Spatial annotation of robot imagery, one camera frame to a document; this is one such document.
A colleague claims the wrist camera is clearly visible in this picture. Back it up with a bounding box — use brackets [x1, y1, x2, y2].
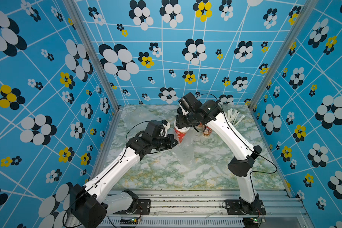
[178, 93, 202, 116]
[160, 120, 171, 136]

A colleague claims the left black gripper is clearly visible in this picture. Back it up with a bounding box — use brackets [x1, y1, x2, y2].
[152, 133, 180, 150]

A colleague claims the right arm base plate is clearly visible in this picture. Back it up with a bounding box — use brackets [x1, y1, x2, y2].
[222, 198, 266, 216]

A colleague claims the red cup white lid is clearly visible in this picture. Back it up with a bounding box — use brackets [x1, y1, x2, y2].
[174, 120, 190, 143]
[202, 125, 212, 138]

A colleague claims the red cup white lid front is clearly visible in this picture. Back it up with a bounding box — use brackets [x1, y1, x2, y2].
[174, 120, 190, 143]

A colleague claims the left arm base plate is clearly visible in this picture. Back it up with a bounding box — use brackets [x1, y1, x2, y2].
[113, 199, 151, 215]

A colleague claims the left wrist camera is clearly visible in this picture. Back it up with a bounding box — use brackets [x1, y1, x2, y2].
[160, 120, 171, 136]

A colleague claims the white wrapped straws bundle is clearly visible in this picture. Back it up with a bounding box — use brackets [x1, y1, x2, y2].
[226, 109, 245, 126]

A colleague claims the right aluminium corner post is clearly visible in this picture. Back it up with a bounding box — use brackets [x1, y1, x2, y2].
[249, 0, 319, 112]

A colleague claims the aluminium corner post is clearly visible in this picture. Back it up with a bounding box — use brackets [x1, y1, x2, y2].
[249, 0, 319, 112]
[63, 0, 120, 112]

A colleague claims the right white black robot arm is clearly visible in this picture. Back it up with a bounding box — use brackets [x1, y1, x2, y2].
[176, 97, 266, 215]

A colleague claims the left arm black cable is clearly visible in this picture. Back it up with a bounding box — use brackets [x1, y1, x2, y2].
[62, 120, 150, 228]

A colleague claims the left aluminium corner post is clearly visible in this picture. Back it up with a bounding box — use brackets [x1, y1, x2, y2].
[63, 0, 120, 112]

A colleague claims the aluminium rail frame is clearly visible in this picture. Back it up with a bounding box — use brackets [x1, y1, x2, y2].
[64, 188, 314, 228]

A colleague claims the clear plastic carrier bag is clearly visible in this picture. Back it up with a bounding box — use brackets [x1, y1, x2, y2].
[175, 131, 197, 167]

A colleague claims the red cup white lid rear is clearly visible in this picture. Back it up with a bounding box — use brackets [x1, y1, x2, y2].
[202, 125, 212, 138]

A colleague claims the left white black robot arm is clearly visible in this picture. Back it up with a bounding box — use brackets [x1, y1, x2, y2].
[67, 120, 178, 228]

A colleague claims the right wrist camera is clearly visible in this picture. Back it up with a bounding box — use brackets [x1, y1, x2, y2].
[178, 93, 202, 116]

